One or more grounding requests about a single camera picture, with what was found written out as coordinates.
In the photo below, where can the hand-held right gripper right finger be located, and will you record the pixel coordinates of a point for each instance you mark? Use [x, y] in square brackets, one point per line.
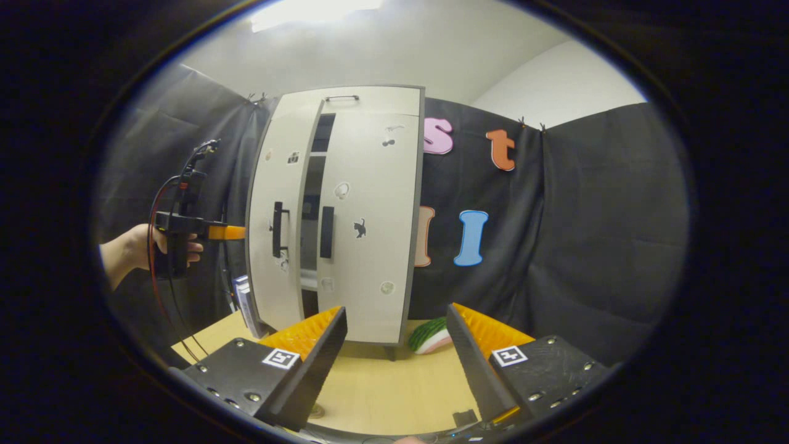
[478, 370]

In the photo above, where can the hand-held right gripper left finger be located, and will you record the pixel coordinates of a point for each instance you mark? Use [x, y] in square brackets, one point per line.
[314, 370]

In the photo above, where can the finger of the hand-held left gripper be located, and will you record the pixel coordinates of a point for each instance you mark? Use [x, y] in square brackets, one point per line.
[228, 232]

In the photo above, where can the round brown coaster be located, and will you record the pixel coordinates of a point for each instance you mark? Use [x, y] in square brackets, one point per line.
[317, 412]

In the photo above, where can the white cabinet door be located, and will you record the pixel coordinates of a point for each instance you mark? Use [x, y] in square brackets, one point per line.
[370, 259]
[271, 302]

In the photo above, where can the white and grey cabinet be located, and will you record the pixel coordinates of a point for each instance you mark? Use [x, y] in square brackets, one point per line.
[322, 132]

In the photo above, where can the white cabinet drawer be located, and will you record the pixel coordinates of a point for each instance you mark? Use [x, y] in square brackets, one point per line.
[382, 102]

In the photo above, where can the light blue printed box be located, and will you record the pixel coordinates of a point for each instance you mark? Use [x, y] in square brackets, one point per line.
[240, 287]

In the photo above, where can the toy watermelon slice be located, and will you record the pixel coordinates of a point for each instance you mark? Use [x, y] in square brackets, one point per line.
[428, 336]

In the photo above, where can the white printed box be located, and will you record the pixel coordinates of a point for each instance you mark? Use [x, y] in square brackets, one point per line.
[248, 317]

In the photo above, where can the ceiling light panel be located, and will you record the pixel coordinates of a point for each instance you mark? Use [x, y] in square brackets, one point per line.
[308, 12]

